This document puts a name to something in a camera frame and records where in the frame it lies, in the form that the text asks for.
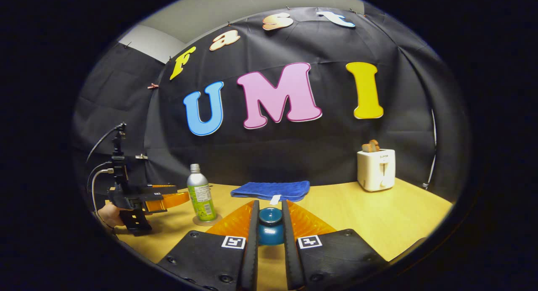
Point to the white toaster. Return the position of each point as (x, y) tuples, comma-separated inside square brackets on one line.
[(375, 171)]

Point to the copper binder clip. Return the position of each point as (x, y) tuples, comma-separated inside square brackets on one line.
[(153, 85)]

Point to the black backdrop cloth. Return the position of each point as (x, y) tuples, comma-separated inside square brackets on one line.
[(294, 152)]

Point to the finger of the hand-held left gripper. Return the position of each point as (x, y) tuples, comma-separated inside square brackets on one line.
[(168, 202), (157, 189)]

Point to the toasted bread slice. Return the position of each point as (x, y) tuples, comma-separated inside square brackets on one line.
[(375, 144), (367, 148)]

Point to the silver binder clip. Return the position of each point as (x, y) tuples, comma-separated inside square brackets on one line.
[(141, 156)]

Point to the silver green-label water bottle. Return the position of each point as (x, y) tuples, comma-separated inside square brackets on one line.
[(201, 198)]

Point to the blue folded cloth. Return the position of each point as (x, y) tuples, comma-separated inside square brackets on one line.
[(269, 190)]

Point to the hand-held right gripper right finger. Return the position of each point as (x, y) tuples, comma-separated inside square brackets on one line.
[(292, 261)]

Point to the round brown coaster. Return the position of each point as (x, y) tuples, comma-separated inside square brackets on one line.
[(208, 222)]

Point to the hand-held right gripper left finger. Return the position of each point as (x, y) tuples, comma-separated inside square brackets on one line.
[(250, 257)]

